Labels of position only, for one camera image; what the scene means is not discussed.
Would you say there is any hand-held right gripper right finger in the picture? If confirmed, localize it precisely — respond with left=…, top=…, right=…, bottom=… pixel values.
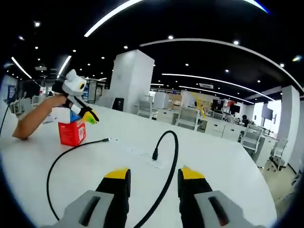
left=177, top=165, right=254, bottom=228

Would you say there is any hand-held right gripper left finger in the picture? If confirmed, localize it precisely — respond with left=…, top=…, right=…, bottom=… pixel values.
left=56, top=167, right=132, bottom=228

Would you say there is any white power strip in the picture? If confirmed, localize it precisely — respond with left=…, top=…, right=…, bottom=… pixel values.
left=118, top=139, right=167, bottom=170

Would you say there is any black data cable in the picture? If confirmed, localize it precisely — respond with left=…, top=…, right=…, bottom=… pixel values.
left=46, top=130, right=179, bottom=228

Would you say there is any person's left hand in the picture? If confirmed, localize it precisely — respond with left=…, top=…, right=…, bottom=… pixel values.
left=47, top=93, right=69, bottom=108

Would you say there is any red cardboard box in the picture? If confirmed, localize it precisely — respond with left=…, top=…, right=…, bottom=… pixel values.
left=57, top=120, right=87, bottom=146

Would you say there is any black leaning panel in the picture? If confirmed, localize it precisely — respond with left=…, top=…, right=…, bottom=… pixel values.
left=111, top=96, right=124, bottom=112

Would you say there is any white table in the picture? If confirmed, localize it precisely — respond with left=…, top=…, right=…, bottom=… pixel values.
left=0, top=104, right=277, bottom=228

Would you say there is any wide white square pillar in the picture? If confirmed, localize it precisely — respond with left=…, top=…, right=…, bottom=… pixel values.
left=110, top=49, right=155, bottom=115

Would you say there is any white mesh office chair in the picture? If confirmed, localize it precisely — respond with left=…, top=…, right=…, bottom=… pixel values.
left=137, top=100, right=153, bottom=119
left=270, top=137, right=289, bottom=172
left=176, top=107, right=200, bottom=132
left=240, top=124, right=265, bottom=162

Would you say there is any white cabinet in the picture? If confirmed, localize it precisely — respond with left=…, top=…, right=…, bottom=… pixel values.
left=152, top=92, right=169, bottom=110

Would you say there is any long white office desk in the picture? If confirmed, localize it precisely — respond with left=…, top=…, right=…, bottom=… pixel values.
left=156, top=107, right=279, bottom=167

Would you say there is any brown cardboard box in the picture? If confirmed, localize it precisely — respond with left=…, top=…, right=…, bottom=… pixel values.
left=167, top=93, right=183, bottom=110

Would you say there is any black monitor on stand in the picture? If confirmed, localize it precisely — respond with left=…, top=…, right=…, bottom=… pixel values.
left=261, top=104, right=277, bottom=130

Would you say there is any black hanging cable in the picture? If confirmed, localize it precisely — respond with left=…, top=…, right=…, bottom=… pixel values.
left=0, top=93, right=15, bottom=137

